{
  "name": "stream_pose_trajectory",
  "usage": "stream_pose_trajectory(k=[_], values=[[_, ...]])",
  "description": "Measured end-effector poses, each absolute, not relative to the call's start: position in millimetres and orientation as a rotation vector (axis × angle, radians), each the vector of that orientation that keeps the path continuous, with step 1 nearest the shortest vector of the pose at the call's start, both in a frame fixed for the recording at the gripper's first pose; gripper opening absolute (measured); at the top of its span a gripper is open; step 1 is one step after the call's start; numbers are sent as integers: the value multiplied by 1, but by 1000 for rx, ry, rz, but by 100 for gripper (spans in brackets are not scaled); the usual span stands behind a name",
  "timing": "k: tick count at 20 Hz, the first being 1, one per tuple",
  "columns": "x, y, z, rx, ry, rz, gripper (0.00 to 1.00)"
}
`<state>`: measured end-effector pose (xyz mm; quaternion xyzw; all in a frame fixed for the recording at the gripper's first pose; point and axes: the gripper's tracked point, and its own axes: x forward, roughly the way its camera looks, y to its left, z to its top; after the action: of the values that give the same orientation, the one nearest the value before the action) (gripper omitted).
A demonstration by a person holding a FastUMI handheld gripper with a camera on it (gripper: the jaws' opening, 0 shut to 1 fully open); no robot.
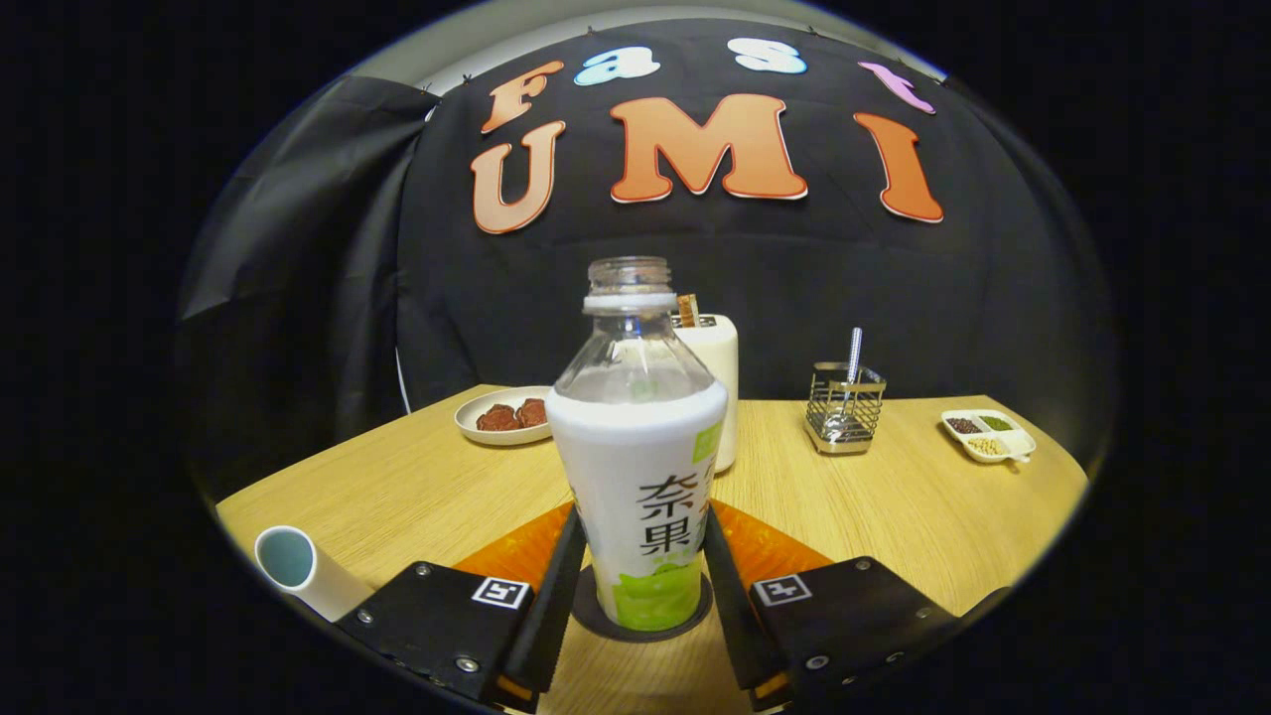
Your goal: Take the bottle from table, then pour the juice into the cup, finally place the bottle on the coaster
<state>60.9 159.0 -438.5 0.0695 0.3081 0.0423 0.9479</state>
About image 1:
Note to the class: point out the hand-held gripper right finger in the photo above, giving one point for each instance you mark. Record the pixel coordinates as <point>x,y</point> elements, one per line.
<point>730,606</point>

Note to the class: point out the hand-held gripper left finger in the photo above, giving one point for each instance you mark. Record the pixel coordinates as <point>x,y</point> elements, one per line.
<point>561,596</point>

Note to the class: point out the dark round coaster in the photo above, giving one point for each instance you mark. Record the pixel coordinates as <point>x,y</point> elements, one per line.
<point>588,618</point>

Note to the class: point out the clear juice bottle white label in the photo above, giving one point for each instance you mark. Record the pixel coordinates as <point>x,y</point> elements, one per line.
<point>635,467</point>

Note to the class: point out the white ceramic cup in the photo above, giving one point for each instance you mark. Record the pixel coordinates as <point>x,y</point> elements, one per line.
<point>323,581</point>

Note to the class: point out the small white oval plate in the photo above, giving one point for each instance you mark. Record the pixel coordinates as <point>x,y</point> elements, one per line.
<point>477,433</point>

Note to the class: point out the wooden table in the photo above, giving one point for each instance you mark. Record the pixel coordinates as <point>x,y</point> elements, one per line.
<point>894,516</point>

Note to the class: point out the reddish brown food piece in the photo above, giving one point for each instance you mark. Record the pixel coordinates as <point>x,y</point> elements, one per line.
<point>533,411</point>
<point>496,417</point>

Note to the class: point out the cream toaster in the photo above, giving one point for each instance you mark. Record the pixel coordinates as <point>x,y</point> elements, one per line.
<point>723,377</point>

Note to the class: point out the metal spoon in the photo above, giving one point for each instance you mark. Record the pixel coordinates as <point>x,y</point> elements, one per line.
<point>853,353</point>

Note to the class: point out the toast slice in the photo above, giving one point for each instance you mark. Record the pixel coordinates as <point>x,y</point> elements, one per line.
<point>688,310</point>

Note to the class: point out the white divided dish with beans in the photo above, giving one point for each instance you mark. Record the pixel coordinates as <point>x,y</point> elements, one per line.
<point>988,435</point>

